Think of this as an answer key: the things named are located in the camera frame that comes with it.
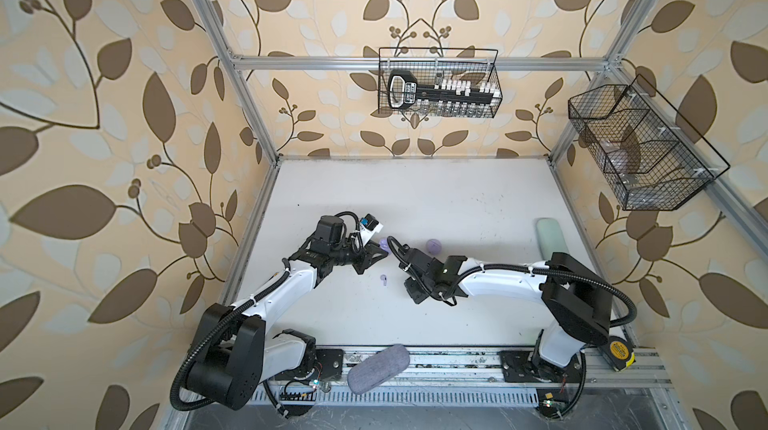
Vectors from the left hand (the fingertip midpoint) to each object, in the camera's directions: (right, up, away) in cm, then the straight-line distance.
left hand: (384, 248), depth 82 cm
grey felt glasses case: (-1, -26, -12) cm, 29 cm away
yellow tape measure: (+59, -24, -9) cm, 65 cm away
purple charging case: (+15, -2, +13) cm, 20 cm away
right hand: (+8, -12, +3) cm, 15 cm away
